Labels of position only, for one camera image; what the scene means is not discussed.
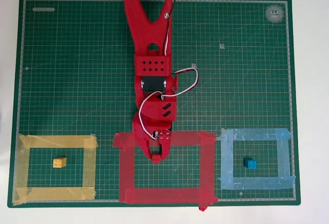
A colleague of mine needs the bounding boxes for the red tape square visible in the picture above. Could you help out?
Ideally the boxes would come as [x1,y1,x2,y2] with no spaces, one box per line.
[112,129,220,212]

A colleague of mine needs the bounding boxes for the blue tape square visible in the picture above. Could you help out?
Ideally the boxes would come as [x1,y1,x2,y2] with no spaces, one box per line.
[216,127,297,191]

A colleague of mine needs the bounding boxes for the yellow cube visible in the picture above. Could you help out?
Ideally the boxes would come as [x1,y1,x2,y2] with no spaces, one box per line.
[52,157,67,169]

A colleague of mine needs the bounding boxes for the blue cube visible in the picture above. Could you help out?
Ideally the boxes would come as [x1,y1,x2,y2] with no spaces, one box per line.
[243,157,258,170]

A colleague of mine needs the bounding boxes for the yellow tape square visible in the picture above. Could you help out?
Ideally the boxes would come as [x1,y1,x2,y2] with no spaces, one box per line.
[12,133,99,206]

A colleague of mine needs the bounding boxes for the green cutting mat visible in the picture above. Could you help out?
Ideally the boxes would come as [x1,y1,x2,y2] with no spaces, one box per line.
[7,0,301,209]

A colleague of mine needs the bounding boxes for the white servo cable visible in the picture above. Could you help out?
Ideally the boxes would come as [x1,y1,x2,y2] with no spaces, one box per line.
[138,92,165,140]
[171,67,200,98]

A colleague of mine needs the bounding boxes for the black red white cable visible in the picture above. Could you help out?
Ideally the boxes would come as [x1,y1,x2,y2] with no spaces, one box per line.
[161,0,180,57]

